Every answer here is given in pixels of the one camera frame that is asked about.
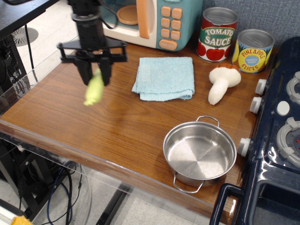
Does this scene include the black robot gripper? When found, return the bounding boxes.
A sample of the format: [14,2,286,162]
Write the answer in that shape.
[57,16,128,86]

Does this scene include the green handled ice cream scoop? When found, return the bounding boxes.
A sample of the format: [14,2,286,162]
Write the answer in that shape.
[84,68,105,106]

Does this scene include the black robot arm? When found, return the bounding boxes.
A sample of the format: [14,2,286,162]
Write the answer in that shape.
[57,0,128,86]

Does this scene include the stainless steel pot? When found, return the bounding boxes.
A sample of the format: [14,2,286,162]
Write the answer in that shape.
[163,116,237,194]

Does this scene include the light blue folded cloth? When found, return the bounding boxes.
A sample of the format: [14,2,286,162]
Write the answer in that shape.
[132,57,195,102]

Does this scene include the black computer tower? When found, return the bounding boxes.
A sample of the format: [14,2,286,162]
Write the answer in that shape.
[0,35,26,94]

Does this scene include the clear acrylic table guard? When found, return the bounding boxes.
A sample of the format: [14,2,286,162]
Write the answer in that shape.
[0,23,132,195]

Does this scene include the teal toy microwave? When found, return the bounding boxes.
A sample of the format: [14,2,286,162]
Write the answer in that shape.
[100,0,203,52]

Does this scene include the white plush mushroom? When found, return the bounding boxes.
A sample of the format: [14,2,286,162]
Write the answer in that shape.
[208,63,241,105]

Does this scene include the tomato sauce can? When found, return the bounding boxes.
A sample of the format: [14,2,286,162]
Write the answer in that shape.
[197,7,238,62]

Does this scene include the pineapple slices can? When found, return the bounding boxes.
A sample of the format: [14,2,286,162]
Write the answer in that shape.
[232,29,275,74]

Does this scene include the dark blue toy stove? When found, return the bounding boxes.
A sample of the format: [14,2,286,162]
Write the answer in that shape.
[210,37,300,225]

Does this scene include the blue floor cable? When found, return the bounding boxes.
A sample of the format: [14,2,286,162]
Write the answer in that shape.
[46,161,83,225]

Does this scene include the black braided cable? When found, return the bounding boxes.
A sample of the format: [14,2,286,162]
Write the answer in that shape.
[0,0,33,6]

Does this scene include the black table leg frame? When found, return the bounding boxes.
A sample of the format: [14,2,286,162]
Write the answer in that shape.
[96,184,132,225]

